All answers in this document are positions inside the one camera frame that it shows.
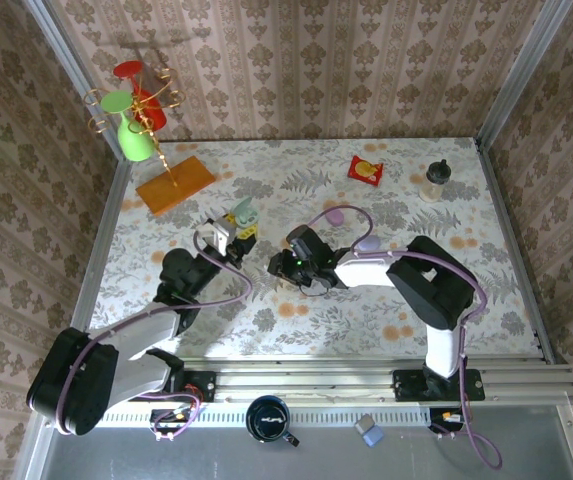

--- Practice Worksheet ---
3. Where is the green earbud charging case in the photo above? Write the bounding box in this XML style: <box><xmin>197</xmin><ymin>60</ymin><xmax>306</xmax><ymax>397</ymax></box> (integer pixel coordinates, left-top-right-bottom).
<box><xmin>229</xmin><ymin>197</ymin><xmax>259</xmax><ymax>226</ymax></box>

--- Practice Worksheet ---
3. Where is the wooden glass rack base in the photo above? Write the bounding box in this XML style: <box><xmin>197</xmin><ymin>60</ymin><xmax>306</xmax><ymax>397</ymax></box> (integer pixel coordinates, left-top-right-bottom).
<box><xmin>135</xmin><ymin>155</ymin><xmax>217</xmax><ymax>218</ymax></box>

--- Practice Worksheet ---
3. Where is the gold metal glass rack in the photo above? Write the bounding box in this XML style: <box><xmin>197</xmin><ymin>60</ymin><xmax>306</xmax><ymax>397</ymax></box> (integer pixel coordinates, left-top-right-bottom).
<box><xmin>84</xmin><ymin>66</ymin><xmax>187</xmax><ymax>190</ymax></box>

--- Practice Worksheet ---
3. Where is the red snack packet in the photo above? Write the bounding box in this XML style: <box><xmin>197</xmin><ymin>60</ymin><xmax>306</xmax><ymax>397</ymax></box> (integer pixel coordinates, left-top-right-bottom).
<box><xmin>347</xmin><ymin>154</ymin><xmax>385</xmax><ymax>188</ymax></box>

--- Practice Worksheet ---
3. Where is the green plastic wine glass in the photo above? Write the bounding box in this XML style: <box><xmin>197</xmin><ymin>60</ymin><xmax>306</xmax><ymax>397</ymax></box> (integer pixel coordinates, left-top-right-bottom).
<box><xmin>99</xmin><ymin>90</ymin><xmax>158</xmax><ymax>163</ymax></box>

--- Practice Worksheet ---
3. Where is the red plastic wine glass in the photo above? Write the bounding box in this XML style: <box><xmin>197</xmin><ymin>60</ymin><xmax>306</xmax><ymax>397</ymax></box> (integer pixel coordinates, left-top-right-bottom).
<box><xmin>113</xmin><ymin>59</ymin><xmax>169</xmax><ymax>132</ymax></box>

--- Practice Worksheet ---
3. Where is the clear bottle with black cap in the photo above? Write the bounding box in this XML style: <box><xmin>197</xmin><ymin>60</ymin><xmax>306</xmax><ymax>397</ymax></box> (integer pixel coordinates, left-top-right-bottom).
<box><xmin>418</xmin><ymin>159</ymin><xmax>452</xmax><ymax>204</ymax></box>

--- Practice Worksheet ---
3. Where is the black mug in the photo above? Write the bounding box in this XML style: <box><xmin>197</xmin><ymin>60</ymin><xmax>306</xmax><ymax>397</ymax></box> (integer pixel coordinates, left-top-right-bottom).
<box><xmin>244</xmin><ymin>394</ymin><xmax>301</xmax><ymax>448</ymax></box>

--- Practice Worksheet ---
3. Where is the small grey-blue box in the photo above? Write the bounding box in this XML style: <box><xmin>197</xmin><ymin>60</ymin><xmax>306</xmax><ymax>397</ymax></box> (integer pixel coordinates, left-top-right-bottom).
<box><xmin>354</xmin><ymin>413</ymin><xmax>386</xmax><ymax>448</ymax></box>

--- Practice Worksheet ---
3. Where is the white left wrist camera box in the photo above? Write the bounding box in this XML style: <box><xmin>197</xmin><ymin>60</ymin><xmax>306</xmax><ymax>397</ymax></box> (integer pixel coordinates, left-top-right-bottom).
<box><xmin>200</xmin><ymin>217</ymin><xmax>236</xmax><ymax>256</ymax></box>

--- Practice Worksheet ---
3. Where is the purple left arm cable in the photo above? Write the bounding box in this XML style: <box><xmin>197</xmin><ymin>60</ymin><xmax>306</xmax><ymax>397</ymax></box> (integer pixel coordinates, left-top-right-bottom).
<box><xmin>59</xmin><ymin>227</ymin><xmax>255</xmax><ymax>442</ymax></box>

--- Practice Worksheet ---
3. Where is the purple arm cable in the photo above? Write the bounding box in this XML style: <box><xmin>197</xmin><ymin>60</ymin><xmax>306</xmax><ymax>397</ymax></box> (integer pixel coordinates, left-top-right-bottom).
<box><xmin>309</xmin><ymin>203</ymin><xmax>503</xmax><ymax>470</ymax></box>
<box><xmin>59</xmin><ymin>227</ymin><xmax>255</xmax><ymax>442</ymax></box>

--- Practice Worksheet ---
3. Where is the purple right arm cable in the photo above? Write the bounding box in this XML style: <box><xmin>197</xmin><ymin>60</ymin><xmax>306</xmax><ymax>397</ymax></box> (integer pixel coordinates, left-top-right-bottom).
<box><xmin>309</xmin><ymin>203</ymin><xmax>503</xmax><ymax>470</ymax></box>

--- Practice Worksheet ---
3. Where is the aluminium table side rail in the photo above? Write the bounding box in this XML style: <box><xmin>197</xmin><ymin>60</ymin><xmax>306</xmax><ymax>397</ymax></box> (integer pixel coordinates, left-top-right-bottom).
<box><xmin>474</xmin><ymin>137</ymin><xmax>570</xmax><ymax>365</ymax></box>
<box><xmin>73</xmin><ymin>158</ymin><xmax>135</xmax><ymax>334</ymax></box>

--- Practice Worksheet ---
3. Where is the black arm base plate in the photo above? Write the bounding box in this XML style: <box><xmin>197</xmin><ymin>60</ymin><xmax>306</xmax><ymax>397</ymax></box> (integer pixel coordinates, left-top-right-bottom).
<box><xmin>127</xmin><ymin>370</ymin><xmax>217</xmax><ymax>404</ymax></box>
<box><xmin>393</xmin><ymin>368</ymin><xmax>486</xmax><ymax>403</ymax></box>

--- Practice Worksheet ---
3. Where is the perforated grey cable duct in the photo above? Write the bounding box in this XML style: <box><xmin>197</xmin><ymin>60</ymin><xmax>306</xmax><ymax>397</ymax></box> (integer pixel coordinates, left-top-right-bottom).
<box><xmin>48</xmin><ymin>403</ymin><xmax>435</xmax><ymax>429</ymax></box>

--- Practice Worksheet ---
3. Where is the aluminium frame post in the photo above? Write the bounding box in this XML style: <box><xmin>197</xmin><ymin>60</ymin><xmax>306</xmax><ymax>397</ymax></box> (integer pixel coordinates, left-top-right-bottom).
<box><xmin>22</xmin><ymin>0</ymin><xmax>133</xmax><ymax>164</ymax></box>
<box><xmin>474</xmin><ymin>0</ymin><xmax>573</xmax><ymax>149</ymax></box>

